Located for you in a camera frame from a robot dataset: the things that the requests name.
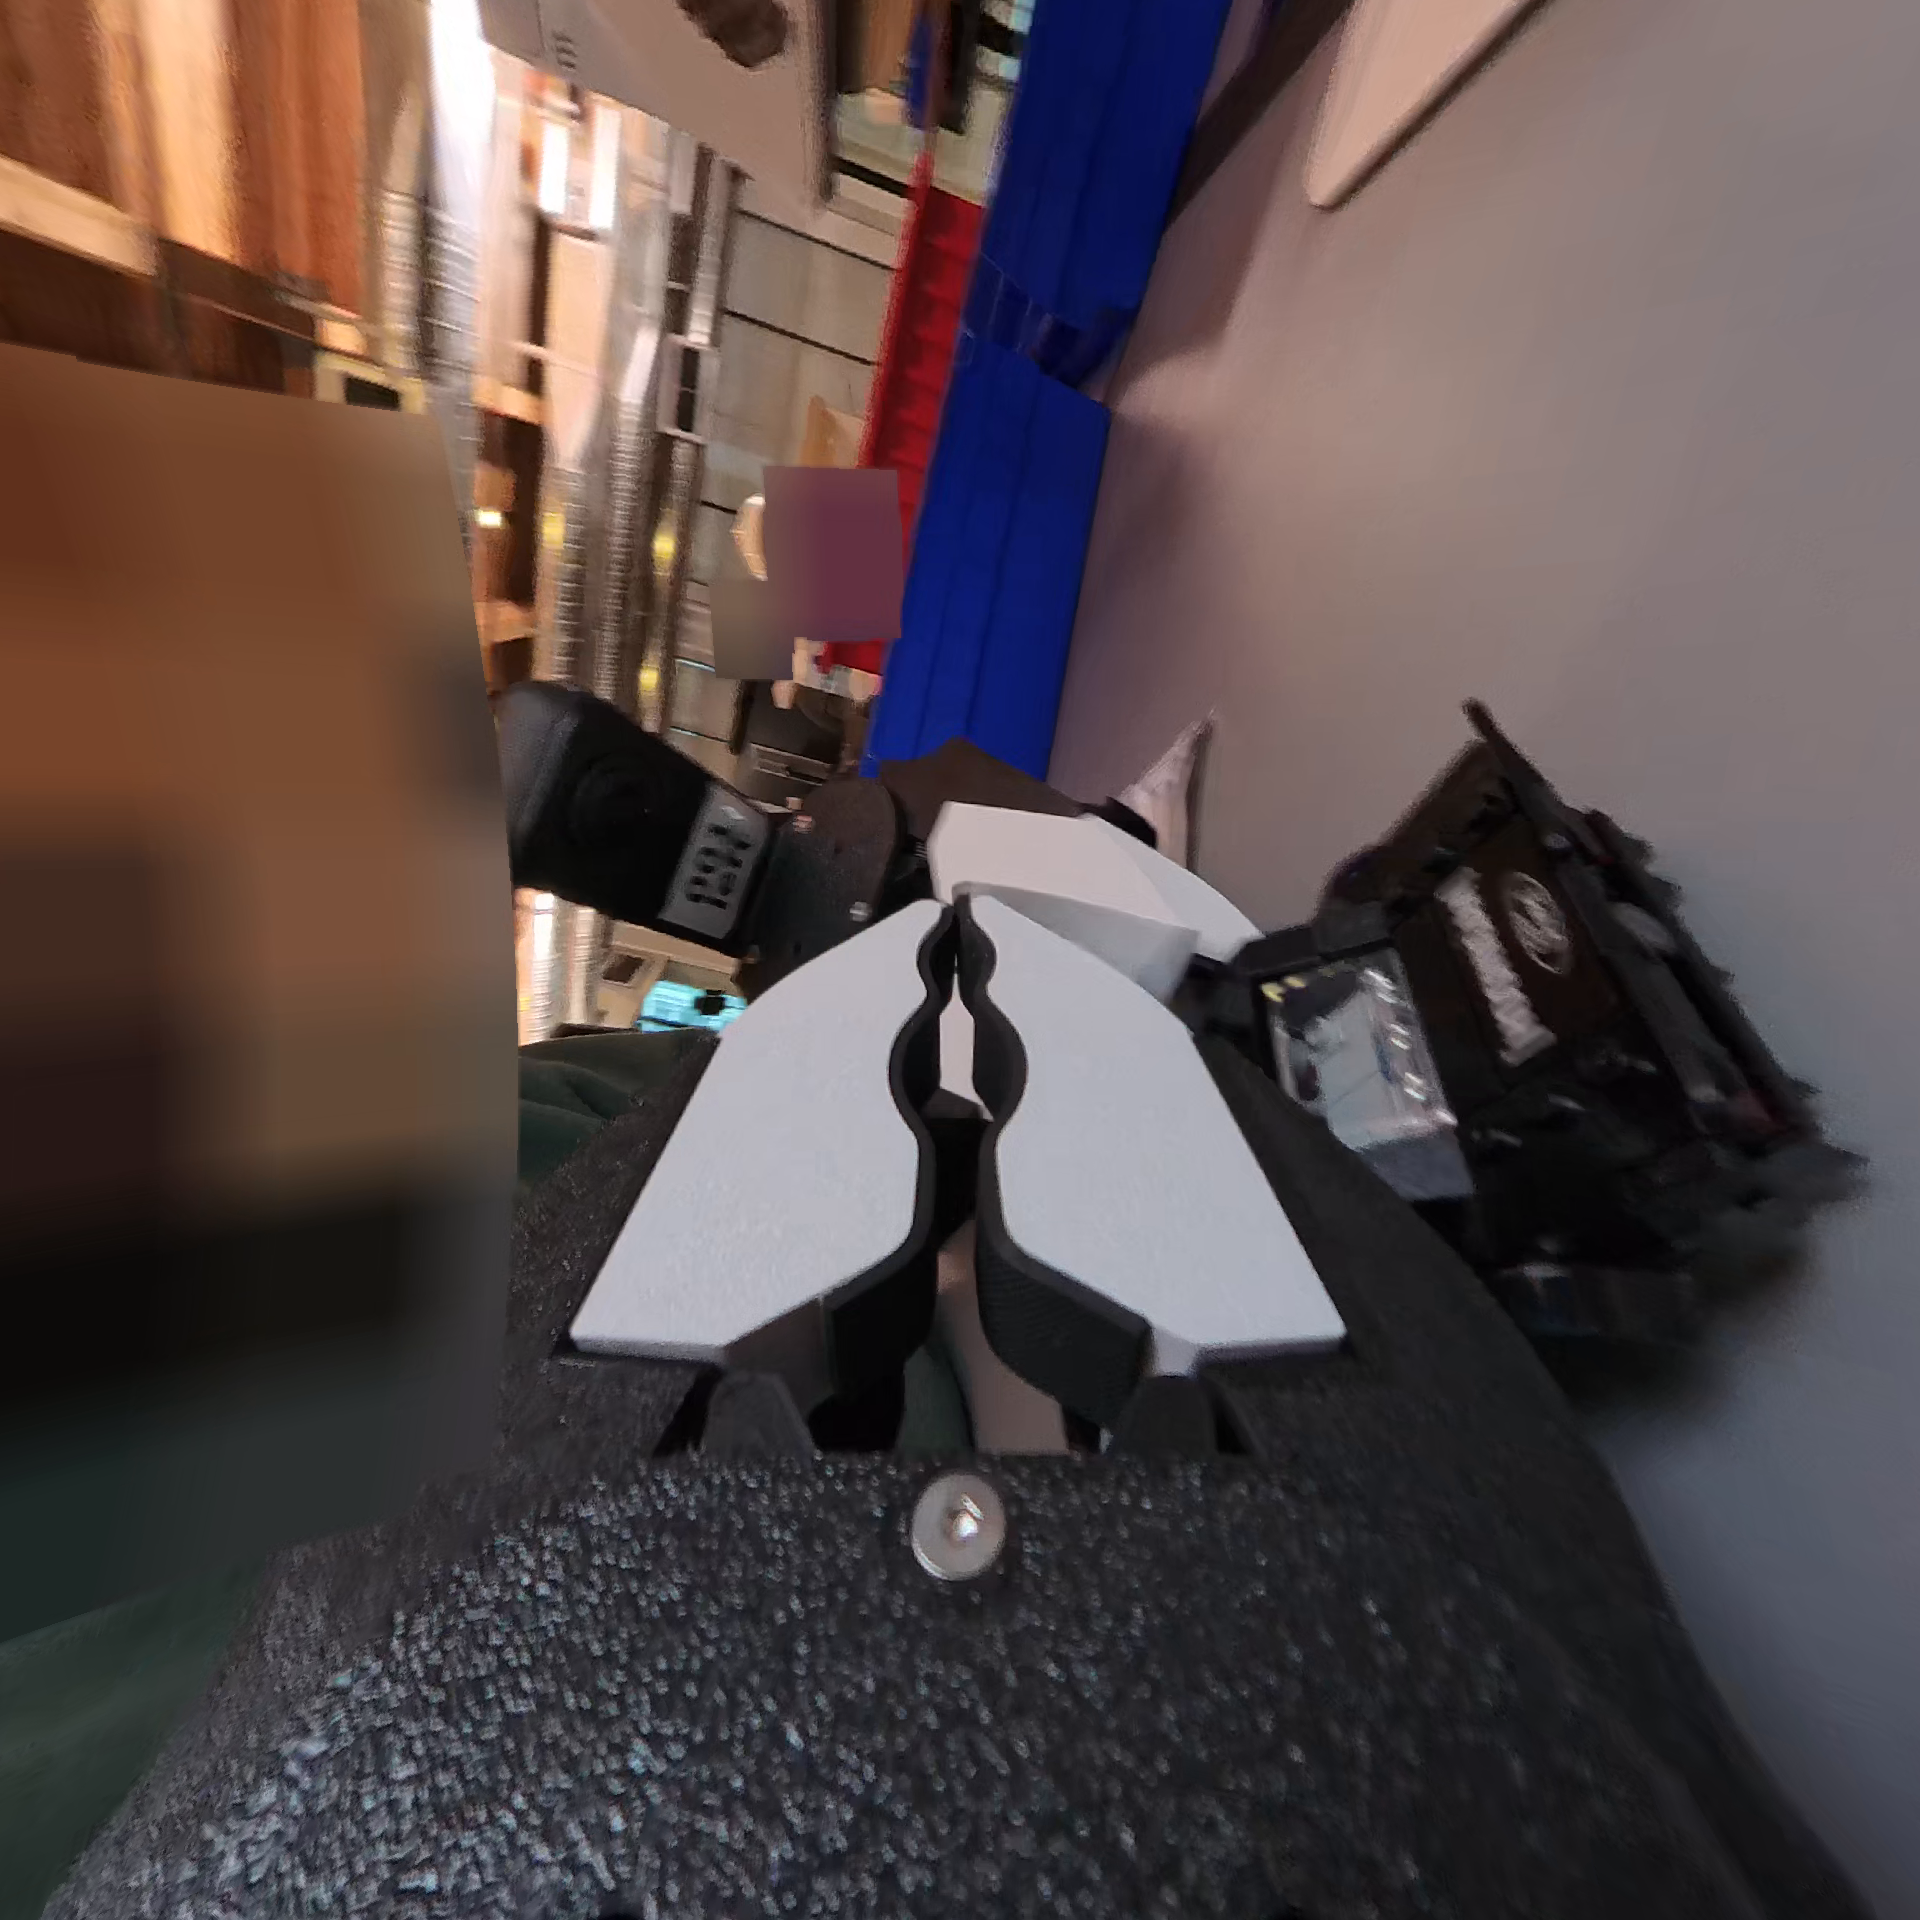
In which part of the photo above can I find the black lego car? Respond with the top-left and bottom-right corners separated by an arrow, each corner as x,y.
1199,696 -> 1870,1391

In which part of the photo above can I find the red plastic bin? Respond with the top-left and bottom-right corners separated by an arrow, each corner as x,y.
857,181 -> 979,681

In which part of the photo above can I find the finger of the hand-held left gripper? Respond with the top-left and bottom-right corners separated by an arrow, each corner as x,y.
1050,859 -> 1266,1002
924,798 -> 1190,930

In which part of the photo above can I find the white building instruction sheet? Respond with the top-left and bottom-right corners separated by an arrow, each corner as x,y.
479,0 -> 841,204

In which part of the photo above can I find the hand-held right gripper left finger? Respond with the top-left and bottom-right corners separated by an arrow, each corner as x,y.
570,901 -> 962,1413

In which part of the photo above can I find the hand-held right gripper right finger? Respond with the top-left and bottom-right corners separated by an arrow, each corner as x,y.
952,893 -> 1348,1451

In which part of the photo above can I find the white flat stand base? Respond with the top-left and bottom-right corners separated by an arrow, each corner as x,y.
1302,0 -> 1549,213

